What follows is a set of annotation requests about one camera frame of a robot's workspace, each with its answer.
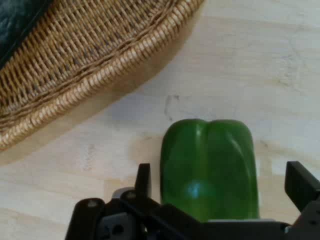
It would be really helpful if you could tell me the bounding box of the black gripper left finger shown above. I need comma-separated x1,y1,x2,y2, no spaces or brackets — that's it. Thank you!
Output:
65,163,201,240

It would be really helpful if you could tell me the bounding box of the dark green cucumber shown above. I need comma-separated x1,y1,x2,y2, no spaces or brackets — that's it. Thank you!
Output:
0,0,55,69

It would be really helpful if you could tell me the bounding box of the green bell pepper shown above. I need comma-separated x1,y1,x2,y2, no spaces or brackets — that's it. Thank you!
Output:
159,118,260,223

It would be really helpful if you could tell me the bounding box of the woven wicker basket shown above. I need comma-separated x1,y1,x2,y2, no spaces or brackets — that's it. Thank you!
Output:
0,0,206,152

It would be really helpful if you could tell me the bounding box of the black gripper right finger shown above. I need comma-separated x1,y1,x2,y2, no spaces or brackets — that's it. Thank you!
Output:
283,160,320,240

